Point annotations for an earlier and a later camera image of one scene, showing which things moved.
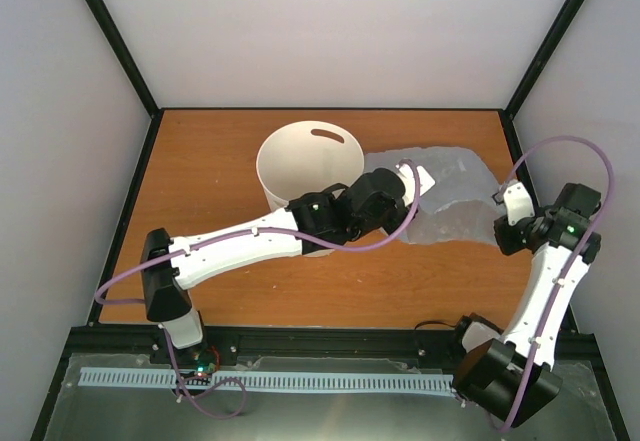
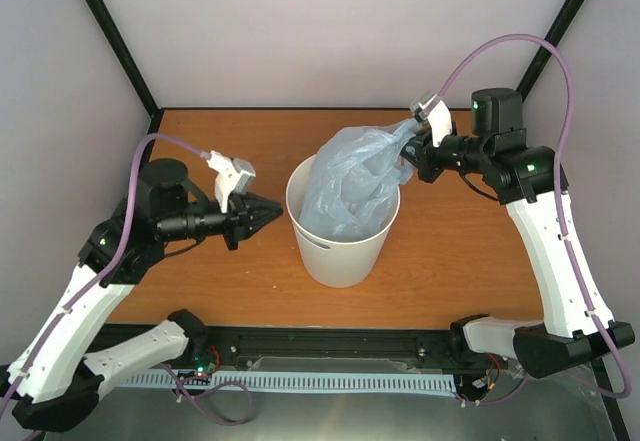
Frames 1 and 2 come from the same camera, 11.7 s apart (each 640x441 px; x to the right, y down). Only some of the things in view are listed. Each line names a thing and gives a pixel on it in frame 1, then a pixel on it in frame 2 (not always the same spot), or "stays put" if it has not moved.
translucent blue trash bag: x=461 y=205 -> x=352 y=187
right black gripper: x=508 y=244 -> x=420 y=158
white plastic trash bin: x=303 y=159 -> x=331 y=262
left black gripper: x=394 y=224 -> x=246 y=207
